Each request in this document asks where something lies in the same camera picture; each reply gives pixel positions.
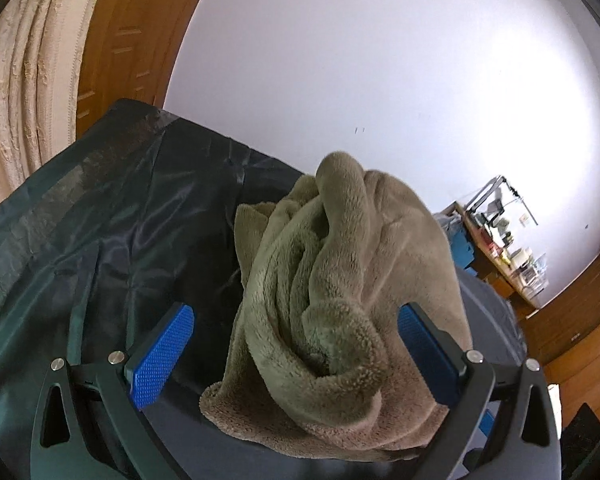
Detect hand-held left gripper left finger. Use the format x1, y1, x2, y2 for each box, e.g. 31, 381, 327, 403
30, 302, 196, 480

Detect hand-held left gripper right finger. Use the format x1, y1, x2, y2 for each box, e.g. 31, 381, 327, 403
397, 302, 563, 480

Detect brown fleece garment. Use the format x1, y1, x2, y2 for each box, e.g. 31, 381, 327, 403
200, 150, 473, 463

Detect wooden desk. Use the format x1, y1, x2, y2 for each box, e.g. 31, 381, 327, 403
440, 202, 548, 311

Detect clear plastic bag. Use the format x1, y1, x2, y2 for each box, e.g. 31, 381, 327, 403
432, 210, 461, 231

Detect clear glass containers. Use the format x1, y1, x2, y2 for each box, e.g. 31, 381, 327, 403
522, 252, 548, 288

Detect wooden wardrobe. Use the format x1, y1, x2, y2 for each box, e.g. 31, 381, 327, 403
525, 212, 600, 361

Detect beige curtain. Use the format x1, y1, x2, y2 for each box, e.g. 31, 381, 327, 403
0, 0, 113, 213

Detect wooden panel door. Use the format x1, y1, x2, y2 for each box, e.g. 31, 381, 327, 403
75, 0, 223, 138

